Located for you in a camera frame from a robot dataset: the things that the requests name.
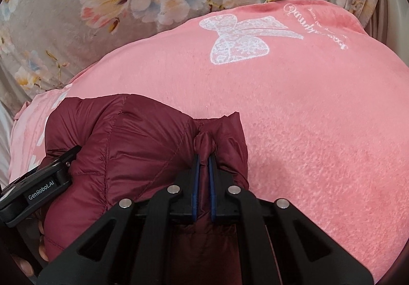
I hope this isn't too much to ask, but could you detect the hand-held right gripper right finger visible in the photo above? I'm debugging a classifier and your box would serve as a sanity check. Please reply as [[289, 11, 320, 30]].
[[209, 156, 373, 285]]

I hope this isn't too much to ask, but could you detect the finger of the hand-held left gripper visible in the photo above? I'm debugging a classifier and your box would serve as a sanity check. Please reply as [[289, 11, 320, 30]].
[[40, 145, 83, 175]]

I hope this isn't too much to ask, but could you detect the white cloth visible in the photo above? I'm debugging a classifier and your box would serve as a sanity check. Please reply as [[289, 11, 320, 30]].
[[366, 0, 409, 66]]

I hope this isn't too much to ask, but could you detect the grey floral bed sheet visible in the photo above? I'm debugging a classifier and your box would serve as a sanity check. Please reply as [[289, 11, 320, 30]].
[[0, 0, 385, 113]]

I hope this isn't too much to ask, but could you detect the person's left hand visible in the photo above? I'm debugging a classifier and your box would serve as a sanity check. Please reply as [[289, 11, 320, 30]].
[[13, 208, 51, 277]]

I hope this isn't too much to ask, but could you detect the pink fleece blanket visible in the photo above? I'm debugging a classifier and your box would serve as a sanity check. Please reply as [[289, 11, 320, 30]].
[[8, 0, 409, 285]]

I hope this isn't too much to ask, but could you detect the maroon down jacket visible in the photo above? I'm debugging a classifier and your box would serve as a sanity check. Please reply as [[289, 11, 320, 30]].
[[38, 93, 250, 285]]

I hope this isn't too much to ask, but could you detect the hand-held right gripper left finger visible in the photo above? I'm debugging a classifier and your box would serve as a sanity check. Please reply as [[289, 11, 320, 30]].
[[41, 155, 201, 285]]

